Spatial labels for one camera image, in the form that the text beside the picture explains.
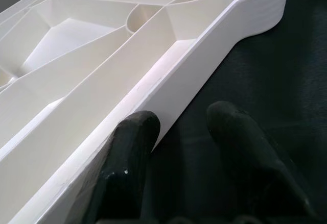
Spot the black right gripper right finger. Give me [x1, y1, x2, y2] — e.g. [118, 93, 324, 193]
[206, 101, 317, 224]

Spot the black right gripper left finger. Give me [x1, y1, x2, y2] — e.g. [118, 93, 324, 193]
[84, 110, 161, 224]

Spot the white plastic children table top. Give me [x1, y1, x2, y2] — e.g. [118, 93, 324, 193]
[0, 0, 291, 224]

